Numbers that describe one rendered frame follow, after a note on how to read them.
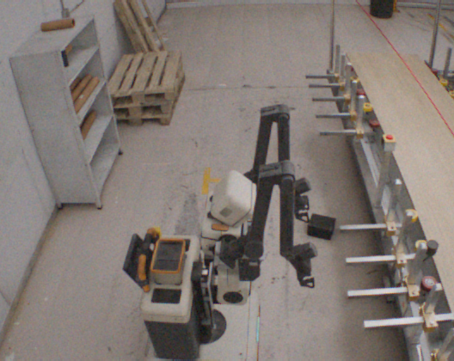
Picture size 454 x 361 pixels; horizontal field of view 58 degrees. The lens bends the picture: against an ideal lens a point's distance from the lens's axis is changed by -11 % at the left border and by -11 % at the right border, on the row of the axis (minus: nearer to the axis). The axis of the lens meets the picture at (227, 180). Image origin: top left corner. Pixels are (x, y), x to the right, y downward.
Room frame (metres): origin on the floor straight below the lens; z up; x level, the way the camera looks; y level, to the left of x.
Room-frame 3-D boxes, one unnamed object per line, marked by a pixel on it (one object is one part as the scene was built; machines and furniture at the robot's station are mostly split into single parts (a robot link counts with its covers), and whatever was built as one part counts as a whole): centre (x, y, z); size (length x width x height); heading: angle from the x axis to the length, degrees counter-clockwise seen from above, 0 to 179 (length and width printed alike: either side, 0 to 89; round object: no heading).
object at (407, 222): (1.51, -0.89, 0.87); 0.04 x 0.04 x 0.48; 85
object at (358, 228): (1.73, -0.83, 0.80); 0.43 x 0.03 x 0.04; 85
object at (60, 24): (3.60, 1.33, 1.59); 0.30 x 0.08 x 0.08; 85
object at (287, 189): (1.27, -0.22, 1.40); 0.11 x 0.06 x 0.43; 173
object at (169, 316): (1.55, 0.30, 0.59); 0.55 x 0.34 x 0.83; 173
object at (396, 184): (1.76, -0.92, 0.88); 0.04 x 0.04 x 0.48; 85
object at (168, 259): (1.55, 0.33, 0.87); 0.23 x 0.15 x 0.11; 173
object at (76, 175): (3.49, 1.33, 0.78); 0.90 x 0.45 x 1.55; 175
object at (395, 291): (1.23, -0.75, 0.84); 0.43 x 0.03 x 0.04; 85
